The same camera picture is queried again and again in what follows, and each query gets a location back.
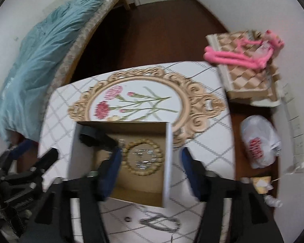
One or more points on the dark blue object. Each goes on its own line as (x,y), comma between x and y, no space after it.
(21,150)

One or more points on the wooden bed frame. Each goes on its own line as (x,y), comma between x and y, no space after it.
(126,1)

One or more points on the white plastic bag red print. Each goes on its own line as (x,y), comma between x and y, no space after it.
(259,141)

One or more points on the patterned bed mattress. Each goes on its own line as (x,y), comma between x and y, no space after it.
(76,48)

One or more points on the crumpled clear wrapper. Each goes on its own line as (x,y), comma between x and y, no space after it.
(273,201)

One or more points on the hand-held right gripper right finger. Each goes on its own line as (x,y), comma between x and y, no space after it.
(192,174)

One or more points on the checkered beige box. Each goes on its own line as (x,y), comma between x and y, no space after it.
(248,81)

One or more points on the white paper strip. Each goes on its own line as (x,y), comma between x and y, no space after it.
(297,136)

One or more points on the white cardboard box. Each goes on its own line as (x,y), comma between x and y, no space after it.
(141,184)

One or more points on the small silver earring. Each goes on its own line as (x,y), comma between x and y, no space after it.
(121,143)

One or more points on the teal blanket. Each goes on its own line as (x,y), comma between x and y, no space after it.
(38,63)

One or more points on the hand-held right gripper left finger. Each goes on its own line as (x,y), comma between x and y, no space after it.
(114,172)

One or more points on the ornate gold floral tray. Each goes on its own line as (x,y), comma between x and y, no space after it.
(131,101)

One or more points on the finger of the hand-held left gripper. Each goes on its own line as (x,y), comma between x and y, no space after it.
(46,160)
(97,138)

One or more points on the pink plush toy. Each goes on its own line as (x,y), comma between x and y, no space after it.
(230,58)

